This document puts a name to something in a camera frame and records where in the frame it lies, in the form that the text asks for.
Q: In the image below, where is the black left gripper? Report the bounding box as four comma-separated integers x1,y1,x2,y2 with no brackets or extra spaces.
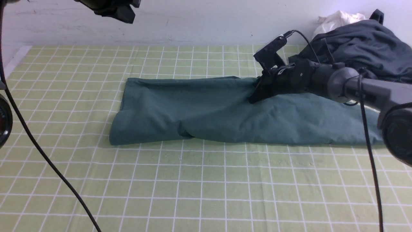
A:
76,0,141,24

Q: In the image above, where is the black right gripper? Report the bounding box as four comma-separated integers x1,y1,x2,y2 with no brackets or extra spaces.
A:
248,59,319,104

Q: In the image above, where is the green long-sleeved shirt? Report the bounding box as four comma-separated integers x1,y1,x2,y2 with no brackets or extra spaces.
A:
109,76,365,146

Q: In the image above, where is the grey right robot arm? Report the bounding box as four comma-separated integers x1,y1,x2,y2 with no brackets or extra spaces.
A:
248,59,412,166

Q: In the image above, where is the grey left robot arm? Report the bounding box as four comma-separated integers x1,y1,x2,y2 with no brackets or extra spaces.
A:
0,0,141,147

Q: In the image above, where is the green checkered tablecloth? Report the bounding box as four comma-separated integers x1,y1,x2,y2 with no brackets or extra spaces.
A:
0,44,412,232

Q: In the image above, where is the white crumpled cloth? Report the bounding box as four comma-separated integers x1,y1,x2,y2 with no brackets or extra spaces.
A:
312,10,366,39

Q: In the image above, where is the dark grey crumpled garment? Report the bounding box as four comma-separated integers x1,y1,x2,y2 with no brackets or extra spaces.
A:
288,9,412,84

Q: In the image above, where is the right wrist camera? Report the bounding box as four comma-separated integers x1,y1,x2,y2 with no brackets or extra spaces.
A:
253,30,294,74

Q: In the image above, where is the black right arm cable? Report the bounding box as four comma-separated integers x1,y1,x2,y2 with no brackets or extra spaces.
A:
290,30,384,232

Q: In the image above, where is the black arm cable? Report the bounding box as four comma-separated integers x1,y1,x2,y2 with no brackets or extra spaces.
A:
0,3,102,232
290,30,384,232

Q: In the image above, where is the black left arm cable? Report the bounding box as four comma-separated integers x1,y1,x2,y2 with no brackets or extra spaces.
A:
0,3,102,232

